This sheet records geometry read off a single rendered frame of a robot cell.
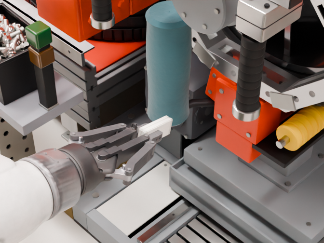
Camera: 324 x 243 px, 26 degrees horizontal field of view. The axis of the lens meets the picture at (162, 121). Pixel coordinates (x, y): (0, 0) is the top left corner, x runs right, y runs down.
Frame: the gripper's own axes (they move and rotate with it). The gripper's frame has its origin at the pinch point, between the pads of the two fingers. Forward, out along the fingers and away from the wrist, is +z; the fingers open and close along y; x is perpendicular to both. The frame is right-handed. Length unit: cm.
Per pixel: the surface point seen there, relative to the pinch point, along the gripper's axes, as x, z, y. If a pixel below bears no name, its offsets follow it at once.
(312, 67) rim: -4.0, 38.9, -6.8
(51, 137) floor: 59, 50, 71
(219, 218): 48, 47, 8
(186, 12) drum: -15.2, 12.8, 7.1
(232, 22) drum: -15.5, 16.5, 0.1
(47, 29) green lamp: 1.0, 12.6, 39.0
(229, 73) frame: 2.1, 32.7, 7.2
